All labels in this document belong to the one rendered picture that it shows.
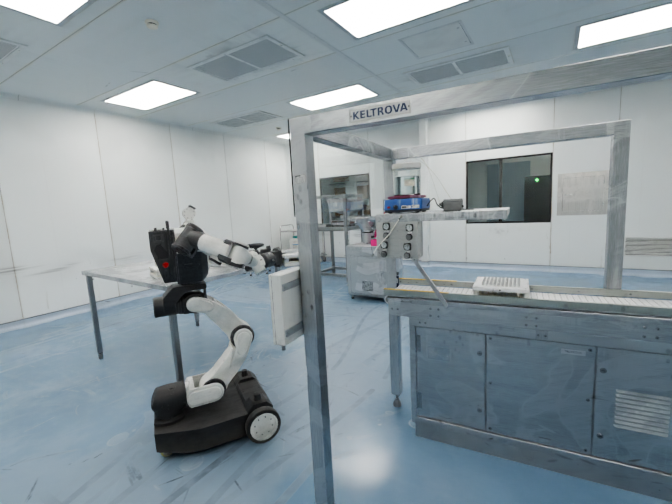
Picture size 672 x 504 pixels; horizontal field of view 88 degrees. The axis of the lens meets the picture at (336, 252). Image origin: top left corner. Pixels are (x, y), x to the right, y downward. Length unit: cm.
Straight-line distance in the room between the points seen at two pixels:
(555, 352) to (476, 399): 46
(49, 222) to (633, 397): 611
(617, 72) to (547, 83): 14
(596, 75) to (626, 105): 604
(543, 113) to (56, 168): 740
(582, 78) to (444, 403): 162
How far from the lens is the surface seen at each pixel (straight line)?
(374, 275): 473
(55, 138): 624
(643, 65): 113
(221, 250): 176
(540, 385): 202
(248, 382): 255
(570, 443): 216
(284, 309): 126
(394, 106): 116
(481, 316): 185
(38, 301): 608
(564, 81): 111
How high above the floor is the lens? 133
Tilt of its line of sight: 8 degrees down
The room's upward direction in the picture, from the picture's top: 3 degrees counter-clockwise
